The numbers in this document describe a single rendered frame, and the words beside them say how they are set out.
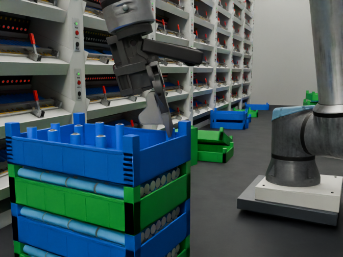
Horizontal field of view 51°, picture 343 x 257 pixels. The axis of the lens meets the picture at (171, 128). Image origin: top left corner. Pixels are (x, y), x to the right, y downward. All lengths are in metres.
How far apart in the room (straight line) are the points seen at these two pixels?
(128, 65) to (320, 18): 0.67
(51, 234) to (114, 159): 0.22
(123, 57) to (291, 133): 0.75
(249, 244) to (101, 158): 0.64
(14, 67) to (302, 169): 1.00
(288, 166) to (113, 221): 0.82
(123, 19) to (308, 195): 0.85
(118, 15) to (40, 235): 0.43
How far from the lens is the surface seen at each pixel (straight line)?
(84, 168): 0.61
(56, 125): 0.78
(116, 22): 0.66
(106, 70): 1.65
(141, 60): 0.68
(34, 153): 0.70
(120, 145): 0.76
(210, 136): 2.08
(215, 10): 3.39
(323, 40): 1.16
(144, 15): 0.66
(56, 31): 1.46
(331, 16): 1.15
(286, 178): 1.29
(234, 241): 1.12
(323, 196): 1.24
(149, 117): 0.67
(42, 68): 1.31
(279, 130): 1.30
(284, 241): 1.15
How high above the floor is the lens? 0.50
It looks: 9 degrees down
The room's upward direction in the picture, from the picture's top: straight up
